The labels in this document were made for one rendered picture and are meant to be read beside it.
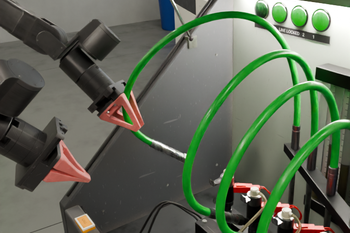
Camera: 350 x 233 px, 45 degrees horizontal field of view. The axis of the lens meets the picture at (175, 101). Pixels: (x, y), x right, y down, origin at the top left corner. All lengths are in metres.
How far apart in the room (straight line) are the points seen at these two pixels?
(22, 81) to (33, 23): 0.30
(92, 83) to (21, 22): 0.18
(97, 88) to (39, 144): 0.25
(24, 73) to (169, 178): 0.71
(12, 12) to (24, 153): 0.34
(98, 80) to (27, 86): 0.29
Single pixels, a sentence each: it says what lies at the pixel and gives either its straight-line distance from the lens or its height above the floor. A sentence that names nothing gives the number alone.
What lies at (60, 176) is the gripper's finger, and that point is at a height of 1.25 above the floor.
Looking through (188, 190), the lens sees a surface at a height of 1.18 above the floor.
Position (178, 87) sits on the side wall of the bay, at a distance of 1.12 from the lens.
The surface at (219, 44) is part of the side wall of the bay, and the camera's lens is 1.17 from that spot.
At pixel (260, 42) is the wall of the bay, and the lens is 1.12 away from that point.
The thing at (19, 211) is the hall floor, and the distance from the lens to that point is 2.85.
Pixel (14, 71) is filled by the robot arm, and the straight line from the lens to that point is 0.59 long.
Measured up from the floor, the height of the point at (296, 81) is 1.27.
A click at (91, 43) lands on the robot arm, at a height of 1.37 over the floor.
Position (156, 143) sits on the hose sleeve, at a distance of 0.89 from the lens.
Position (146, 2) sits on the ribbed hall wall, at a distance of 7.82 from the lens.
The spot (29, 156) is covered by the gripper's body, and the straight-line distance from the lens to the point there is 0.64.
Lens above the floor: 1.58
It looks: 23 degrees down
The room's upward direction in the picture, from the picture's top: 3 degrees counter-clockwise
